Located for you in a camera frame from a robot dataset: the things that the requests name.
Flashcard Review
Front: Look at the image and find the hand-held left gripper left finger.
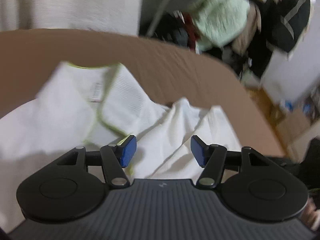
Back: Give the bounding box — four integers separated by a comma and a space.
56, 134, 138, 189

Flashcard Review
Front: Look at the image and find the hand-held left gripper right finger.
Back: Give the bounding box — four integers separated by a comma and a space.
190, 135, 272, 190

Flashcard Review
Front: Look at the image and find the white garment with green trim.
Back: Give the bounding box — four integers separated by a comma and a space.
0, 61, 242, 233

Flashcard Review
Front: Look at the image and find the cardboard box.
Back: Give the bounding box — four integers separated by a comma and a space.
272, 105, 320, 155

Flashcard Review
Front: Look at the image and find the black clothing pile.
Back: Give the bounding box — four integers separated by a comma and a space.
139, 10, 273, 80

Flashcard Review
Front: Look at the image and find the red cloth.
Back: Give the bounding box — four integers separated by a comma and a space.
184, 14, 200, 49

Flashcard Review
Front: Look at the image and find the light green fleece garment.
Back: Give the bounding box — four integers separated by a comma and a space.
194, 0, 250, 52

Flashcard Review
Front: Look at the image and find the beige jacket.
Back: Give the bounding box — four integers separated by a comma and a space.
232, 2, 262, 54

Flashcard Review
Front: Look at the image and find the black jacket with grey stripes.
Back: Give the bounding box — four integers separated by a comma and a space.
262, 0, 312, 53

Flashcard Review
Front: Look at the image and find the white cable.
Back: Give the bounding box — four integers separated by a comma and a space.
147, 0, 177, 37

